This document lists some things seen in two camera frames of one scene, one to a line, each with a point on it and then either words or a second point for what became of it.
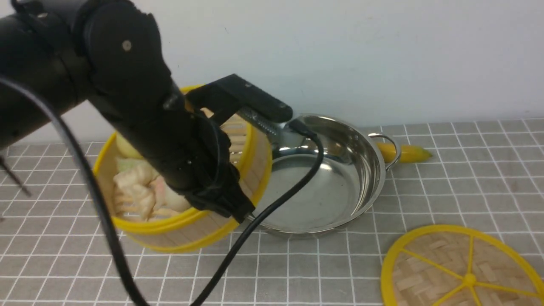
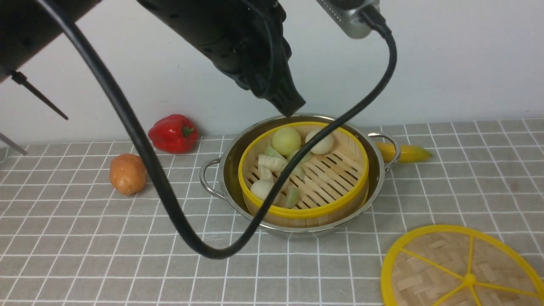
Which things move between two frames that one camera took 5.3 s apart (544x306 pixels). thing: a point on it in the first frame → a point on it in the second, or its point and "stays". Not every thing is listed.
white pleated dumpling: [141, 190] → [266, 165]
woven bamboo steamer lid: [449, 265] stays
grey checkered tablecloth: [55, 250] stays
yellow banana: [409, 154] stays
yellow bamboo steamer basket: [197, 230] → [330, 187]
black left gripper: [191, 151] → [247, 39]
